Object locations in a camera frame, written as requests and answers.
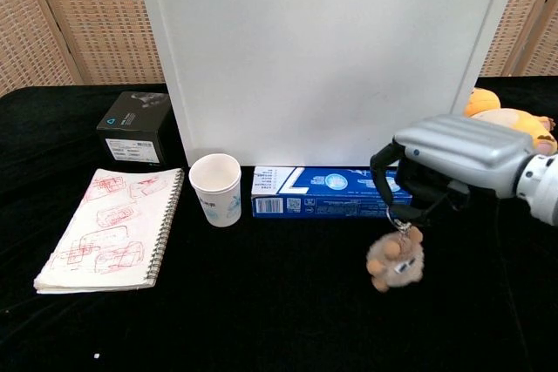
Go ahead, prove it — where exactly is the yellow plush toy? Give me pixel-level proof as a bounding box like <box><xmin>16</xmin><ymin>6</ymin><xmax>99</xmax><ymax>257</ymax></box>
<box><xmin>462</xmin><ymin>87</ymin><xmax>558</xmax><ymax>156</ymax></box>

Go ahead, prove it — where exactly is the woven rattan folding screen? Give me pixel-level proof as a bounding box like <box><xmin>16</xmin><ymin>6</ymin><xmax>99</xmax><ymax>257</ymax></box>
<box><xmin>0</xmin><ymin>0</ymin><xmax>167</xmax><ymax>97</ymax></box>
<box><xmin>477</xmin><ymin>0</ymin><xmax>558</xmax><ymax>79</ymax></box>

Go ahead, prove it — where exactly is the black tablecloth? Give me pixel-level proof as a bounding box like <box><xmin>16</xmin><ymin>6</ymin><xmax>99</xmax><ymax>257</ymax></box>
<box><xmin>0</xmin><ymin>75</ymin><xmax>558</xmax><ymax>372</ymax></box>

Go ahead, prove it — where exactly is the black product box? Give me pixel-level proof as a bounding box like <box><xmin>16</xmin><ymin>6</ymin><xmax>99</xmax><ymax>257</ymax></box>
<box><xmin>96</xmin><ymin>91</ymin><xmax>174</xmax><ymax>167</ymax></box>

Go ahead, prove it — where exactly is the spiral notebook with red drawings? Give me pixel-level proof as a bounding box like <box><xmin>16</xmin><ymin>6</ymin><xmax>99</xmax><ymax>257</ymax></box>
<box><xmin>33</xmin><ymin>166</ymin><xmax>186</xmax><ymax>295</ymax></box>

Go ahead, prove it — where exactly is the furry beige keychain toy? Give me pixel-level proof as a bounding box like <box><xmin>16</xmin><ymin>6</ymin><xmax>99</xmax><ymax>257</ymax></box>
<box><xmin>365</xmin><ymin>208</ymin><xmax>426</xmax><ymax>293</ymax></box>

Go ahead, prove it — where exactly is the white paper cup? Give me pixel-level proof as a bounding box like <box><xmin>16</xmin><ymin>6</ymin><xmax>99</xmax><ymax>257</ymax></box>
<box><xmin>188</xmin><ymin>152</ymin><xmax>242</xmax><ymax>228</ymax></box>

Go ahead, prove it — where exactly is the white upright board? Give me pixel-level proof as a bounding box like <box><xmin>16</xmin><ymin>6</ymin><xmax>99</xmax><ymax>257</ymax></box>
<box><xmin>133</xmin><ymin>0</ymin><xmax>528</xmax><ymax>169</ymax></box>

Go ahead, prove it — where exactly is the blue toothpaste box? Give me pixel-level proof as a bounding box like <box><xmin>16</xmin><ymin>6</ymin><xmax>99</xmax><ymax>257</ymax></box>
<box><xmin>251</xmin><ymin>166</ymin><xmax>413</xmax><ymax>220</ymax></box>

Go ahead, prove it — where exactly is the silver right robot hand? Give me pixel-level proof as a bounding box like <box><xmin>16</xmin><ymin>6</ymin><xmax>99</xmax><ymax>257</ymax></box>
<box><xmin>369</xmin><ymin>113</ymin><xmax>535</xmax><ymax>227</ymax></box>

